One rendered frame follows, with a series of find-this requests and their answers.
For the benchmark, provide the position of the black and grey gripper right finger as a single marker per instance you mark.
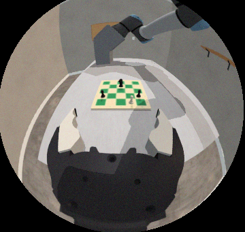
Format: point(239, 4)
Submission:
point(164, 144)

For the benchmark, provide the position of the green and cream chessboard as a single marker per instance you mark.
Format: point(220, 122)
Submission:
point(117, 98)

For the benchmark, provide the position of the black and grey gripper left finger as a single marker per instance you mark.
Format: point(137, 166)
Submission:
point(65, 142)

